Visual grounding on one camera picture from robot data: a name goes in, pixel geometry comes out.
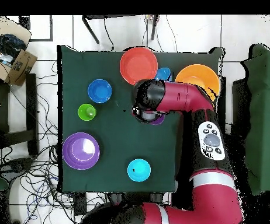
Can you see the small light blue bowl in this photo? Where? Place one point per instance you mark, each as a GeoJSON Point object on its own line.
{"type": "Point", "coordinates": [139, 170]}

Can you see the orange bowl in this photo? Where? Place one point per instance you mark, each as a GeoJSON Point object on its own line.
{"type": "Point", "coordinates": [137, 65]}

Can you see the dark blue bag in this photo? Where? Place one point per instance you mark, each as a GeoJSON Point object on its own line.
{"type": "Point", "coordinates": [11, 44]}

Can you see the black wooden bench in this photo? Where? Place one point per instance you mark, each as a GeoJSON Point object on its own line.
{"type": "Point", "coordinates": [31, 105]}

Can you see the yellow bowl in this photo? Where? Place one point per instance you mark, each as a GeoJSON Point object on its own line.
{"type": "Point", "coordinates": [200, 74]}

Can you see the dark green table cloth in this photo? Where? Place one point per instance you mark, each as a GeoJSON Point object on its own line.
{"type": "Point", "coordinates": [90, 65]}

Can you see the purple cup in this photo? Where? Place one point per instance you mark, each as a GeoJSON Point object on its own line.
{"type": "Point", "coordinates": [159, 120]}

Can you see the green cup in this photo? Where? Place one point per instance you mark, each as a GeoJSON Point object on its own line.
{"type": "Point", "coordinates": [84, 112]}

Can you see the plain cardboard box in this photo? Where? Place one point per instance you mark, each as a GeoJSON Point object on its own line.
{"type": "Point", "coordinates": [11, 28]}

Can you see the black pedestal leg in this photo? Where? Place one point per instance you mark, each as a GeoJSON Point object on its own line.
{"type": "Point", "coordinates": [15, 166]}

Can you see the printed cardboard box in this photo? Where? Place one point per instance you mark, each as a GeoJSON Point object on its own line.
{"type": "Point", "coordinates": [20, 67]}

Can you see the black metal frame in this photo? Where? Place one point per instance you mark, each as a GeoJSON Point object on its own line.
{"type": "Point", "coordinates": [107, 16]}

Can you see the large sky blue bowl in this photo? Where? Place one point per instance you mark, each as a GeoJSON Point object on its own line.
{"type": "Point", "coordinates": [163, 73]}

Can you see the purple bowl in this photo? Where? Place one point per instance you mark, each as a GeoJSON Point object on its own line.
{"type": "Point", "coordinates": [79, 154]}

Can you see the dark blue bowl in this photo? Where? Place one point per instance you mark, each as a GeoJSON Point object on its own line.
{"type": "Point", "coordinates": [99, 91]}

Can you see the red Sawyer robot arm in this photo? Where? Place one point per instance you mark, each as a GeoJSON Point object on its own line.
{"type": "Point", "coordinates": [186, 98]}

